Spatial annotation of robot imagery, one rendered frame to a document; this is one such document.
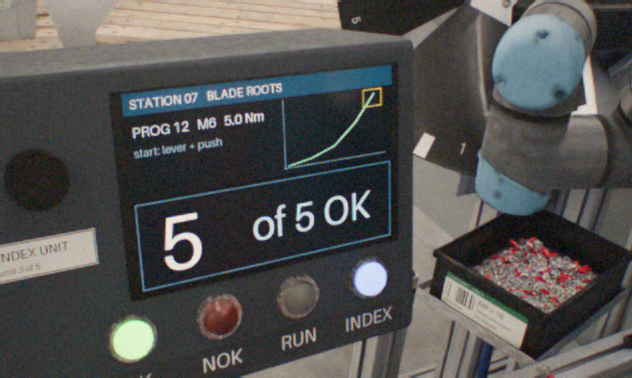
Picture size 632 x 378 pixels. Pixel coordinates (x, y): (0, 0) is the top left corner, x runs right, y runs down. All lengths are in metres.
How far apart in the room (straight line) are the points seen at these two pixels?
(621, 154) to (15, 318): 0.58
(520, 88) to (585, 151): 0.11
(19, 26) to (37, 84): 3.37
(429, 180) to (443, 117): 1.57
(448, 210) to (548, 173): 1.84
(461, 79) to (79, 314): 0.78
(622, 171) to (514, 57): 0.18
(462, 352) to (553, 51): 1.03
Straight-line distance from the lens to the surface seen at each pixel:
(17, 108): 0.39
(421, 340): 2.23
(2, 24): 3.75
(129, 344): 0.43
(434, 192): 2.64
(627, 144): 0.80
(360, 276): 0.48
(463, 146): 1.08
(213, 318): 0.44
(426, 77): 1.11
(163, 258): 0.42
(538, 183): 0.77
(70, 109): 0.39
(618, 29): 0.88
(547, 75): 0.70
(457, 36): 1.13
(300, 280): 0.46
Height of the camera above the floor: 1.40
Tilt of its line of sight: 29 degrees down
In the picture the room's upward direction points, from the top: 7 degrees clockwise
